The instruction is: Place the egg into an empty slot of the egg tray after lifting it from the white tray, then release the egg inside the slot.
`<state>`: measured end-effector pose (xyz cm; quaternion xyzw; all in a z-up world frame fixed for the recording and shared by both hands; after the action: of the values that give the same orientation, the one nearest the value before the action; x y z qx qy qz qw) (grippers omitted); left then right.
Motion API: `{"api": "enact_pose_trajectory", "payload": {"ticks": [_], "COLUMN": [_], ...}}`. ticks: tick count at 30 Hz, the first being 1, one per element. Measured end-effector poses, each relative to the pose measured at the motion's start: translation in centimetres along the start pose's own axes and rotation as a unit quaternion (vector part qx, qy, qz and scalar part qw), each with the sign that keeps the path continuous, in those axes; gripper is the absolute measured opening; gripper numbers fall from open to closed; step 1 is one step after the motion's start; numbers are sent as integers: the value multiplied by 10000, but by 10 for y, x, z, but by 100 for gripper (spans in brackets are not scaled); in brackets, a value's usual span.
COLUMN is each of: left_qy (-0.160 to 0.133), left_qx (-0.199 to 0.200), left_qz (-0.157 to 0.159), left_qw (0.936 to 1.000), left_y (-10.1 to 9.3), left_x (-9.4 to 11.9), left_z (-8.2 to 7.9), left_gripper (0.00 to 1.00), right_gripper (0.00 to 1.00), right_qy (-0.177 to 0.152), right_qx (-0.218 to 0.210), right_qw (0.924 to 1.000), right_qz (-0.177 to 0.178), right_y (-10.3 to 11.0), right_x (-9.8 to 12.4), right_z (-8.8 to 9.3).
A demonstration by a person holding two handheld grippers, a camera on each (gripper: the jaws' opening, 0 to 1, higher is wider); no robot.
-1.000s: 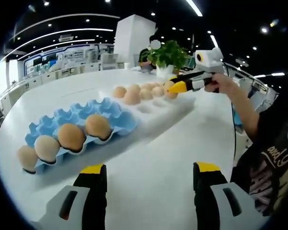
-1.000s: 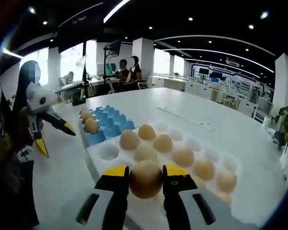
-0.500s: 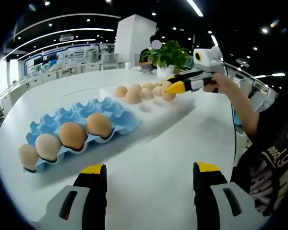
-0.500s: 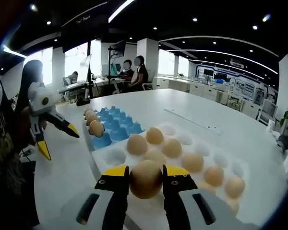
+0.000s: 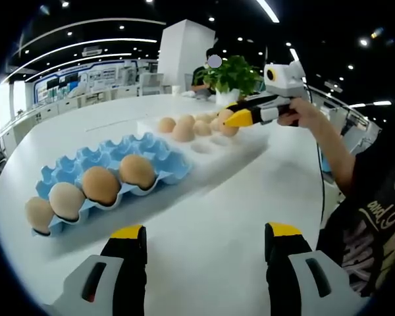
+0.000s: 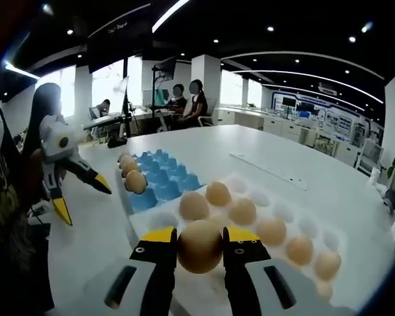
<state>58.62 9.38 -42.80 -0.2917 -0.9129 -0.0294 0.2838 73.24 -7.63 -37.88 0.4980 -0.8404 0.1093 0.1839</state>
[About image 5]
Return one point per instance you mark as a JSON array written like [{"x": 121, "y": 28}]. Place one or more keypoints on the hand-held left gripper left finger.
[{"x": 128, "y": 263}]

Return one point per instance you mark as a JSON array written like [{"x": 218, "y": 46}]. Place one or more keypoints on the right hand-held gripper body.
[{"x": 289, "y": 82}]

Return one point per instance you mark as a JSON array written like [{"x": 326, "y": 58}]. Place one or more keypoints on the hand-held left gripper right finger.
[{"x": 283, "y": 263}]

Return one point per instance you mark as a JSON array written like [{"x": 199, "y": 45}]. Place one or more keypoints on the single brown egg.
[
  {"x": 39, "y": 214},
  {"x": 228, "y": 131},
  {"x": 136, "y": 171},
  {"x": 100, "y": 186},
  {"x": 66, "y": 200}
]

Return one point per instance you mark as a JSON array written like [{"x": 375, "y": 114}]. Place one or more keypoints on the blue egg tray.
[{"x": 95, "y": 154}]

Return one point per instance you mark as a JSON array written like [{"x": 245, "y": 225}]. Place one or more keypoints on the white foam tray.
[{"x": 224, "y": 154}]

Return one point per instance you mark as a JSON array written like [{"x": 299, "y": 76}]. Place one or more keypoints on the person's right hand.
[{"x": 303, "y": 113}]

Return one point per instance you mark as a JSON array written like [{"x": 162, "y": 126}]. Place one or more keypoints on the potted green plant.
[{"x": 233, "y": 75}]

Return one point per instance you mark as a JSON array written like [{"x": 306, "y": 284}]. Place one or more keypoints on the white paper cup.
[{"x": 175, "y": 90}]

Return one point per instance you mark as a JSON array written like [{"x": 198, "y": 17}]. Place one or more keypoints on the white table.
[{"x": 217, "y": 210}]

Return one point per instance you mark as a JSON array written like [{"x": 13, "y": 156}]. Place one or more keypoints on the white square pillar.
[{"x": 181, "y": 49}]

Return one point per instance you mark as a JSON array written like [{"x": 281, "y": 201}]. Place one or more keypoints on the white mesh chair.
[{"x": 151, "y": 84}]

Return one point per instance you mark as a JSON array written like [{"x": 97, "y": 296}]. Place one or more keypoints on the black printed t-shirt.
[{"x": 375, "y": 214}]

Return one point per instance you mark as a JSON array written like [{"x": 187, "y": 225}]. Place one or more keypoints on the ceiling air conditioner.
[{"x": 92, "y": 51}]

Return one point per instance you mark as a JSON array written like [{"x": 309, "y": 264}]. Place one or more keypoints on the row of white cabinets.
[{"x": 69, "y": 105}]

